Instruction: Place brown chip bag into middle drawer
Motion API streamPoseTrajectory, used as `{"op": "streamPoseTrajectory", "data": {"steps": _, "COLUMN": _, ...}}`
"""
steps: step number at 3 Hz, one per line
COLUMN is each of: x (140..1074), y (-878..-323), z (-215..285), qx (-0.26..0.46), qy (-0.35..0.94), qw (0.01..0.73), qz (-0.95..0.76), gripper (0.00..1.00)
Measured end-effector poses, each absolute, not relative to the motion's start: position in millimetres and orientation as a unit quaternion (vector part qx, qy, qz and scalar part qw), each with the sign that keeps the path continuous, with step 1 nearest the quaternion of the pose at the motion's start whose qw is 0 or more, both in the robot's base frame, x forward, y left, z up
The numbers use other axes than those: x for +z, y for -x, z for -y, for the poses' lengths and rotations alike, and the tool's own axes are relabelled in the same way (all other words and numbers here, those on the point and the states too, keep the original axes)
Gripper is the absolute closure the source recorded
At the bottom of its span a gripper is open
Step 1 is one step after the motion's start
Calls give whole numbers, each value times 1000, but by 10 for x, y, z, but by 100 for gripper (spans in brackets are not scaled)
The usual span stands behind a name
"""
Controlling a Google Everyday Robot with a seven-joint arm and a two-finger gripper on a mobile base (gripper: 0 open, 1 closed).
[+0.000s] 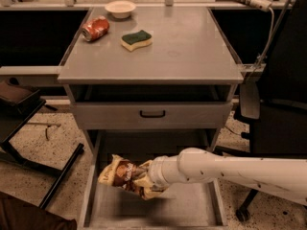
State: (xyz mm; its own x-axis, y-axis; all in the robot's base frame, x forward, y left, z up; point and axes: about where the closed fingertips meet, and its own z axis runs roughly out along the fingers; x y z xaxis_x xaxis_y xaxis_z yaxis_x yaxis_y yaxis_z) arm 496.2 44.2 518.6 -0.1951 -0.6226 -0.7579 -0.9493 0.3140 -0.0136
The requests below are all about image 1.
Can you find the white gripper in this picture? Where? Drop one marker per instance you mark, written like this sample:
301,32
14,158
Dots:
155,173

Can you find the brown chip bag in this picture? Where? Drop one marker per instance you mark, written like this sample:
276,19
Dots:
121,173

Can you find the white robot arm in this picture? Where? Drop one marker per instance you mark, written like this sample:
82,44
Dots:
243,173

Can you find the open grey lower drawer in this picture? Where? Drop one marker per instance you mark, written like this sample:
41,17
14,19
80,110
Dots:
181,207

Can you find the closed grey top drawer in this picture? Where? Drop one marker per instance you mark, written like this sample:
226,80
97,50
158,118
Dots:
123,116

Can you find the grey drawer cabinet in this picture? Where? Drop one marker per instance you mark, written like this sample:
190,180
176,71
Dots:
187,62

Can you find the brown object lower left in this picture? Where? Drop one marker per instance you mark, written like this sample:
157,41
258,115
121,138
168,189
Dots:
17,214

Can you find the green yellow sponge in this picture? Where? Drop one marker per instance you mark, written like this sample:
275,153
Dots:
136,40

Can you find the black side table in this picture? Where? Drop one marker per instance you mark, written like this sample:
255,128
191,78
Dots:
18,105

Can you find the black office chair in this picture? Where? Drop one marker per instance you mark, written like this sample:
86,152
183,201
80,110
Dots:
277,117

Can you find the orange soda can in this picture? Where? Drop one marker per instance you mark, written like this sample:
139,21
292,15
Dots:
95,28

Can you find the white bowl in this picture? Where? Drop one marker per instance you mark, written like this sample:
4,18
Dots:
120,9

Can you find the black drawer handle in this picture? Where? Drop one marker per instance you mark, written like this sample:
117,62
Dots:
152,114

